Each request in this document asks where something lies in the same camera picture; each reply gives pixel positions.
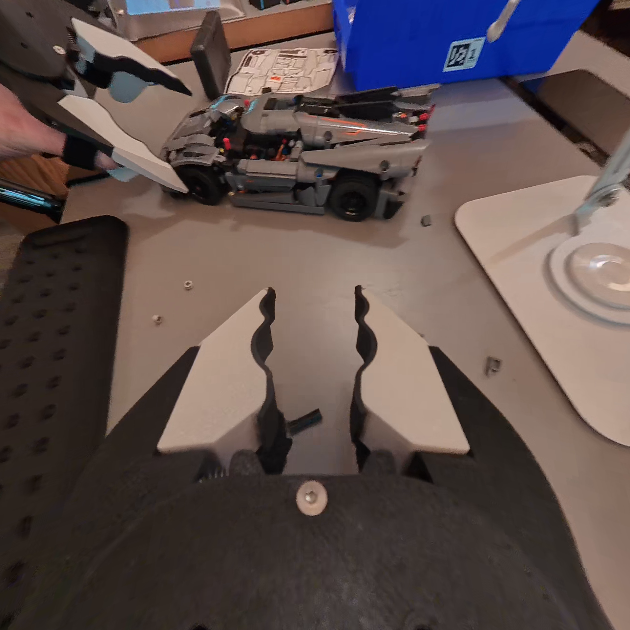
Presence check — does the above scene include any black lego axle piece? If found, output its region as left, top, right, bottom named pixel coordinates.
left=288, top=409, right=323, bottom=435

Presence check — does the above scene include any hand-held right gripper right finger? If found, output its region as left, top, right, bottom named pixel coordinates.
left=349, top=284, right=471, bottom=471

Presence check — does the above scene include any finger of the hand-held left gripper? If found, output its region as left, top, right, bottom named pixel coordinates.
left=57, top=94, right=190, bottom=194
left=66, top=18, right=193, bottom=105

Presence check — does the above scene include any black rectangular case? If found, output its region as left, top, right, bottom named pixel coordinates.
left=189, top=11, right=232, bottom=99

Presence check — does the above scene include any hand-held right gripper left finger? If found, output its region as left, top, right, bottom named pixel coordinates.
left=157, top=287, right=279, bottom=471

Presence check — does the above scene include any grey lego car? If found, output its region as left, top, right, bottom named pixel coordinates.
left=160, top=85, right=441, bottom=221

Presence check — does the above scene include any white book stand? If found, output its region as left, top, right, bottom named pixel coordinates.
left=454, top=0, right=630, bottom=448

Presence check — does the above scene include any blue storage bin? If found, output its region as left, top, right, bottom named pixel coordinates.
left=332, top=0, right=603, bottom=92

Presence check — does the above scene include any person's left hand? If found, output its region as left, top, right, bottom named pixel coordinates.
left=0, top=84, right=119, bottom=170

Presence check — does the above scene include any glossy black bar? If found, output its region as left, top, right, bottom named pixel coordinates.
left=0, top=179, right=65, bottom=222

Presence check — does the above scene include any lego sticker sheet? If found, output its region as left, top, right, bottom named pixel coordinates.
left=224, top=47, right=340, bottom=96

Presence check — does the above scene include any black perforated chair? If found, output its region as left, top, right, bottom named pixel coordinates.
left=0, top=215, right=130, bottom=630

